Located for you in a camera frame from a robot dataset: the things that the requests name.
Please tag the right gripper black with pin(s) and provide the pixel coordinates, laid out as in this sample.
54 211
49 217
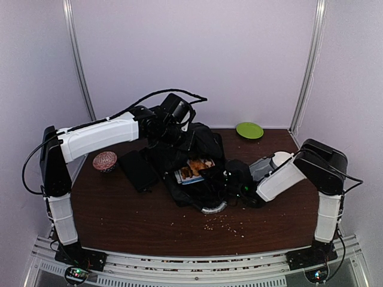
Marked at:
213 175

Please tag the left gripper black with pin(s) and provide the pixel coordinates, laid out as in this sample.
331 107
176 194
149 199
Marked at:
187 144

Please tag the dog picture book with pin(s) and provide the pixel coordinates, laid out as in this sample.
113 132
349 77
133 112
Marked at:
189 174

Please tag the black backpack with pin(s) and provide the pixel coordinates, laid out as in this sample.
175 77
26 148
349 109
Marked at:
166 160

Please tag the grey cloth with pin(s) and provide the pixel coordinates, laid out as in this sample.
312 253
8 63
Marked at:
261 168

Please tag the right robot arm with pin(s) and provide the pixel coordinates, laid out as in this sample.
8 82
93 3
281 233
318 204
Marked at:
268 177

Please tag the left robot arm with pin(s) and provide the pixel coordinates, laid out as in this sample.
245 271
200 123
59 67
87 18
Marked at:
166 123

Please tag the green plate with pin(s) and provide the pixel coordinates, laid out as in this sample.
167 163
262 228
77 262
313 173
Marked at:
249 130

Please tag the white ribbed bowl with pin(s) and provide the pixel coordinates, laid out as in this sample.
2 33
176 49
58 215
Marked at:
279 158

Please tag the patterned pink bowl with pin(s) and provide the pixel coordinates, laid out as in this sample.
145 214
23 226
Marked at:
105 161

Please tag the right aluminium frame post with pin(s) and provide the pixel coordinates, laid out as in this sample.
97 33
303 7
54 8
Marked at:
314 50

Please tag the aluminium frame post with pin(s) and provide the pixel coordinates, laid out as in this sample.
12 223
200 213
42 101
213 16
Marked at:
314 50
78 63

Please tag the front aluminium rail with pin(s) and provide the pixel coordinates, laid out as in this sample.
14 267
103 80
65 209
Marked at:
262 269

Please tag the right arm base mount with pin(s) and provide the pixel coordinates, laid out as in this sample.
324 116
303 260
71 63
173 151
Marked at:
314 261

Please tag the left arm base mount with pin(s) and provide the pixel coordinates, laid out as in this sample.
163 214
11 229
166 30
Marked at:
78 271

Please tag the left aluminium frame post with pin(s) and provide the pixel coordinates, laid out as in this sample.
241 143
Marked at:
78 63

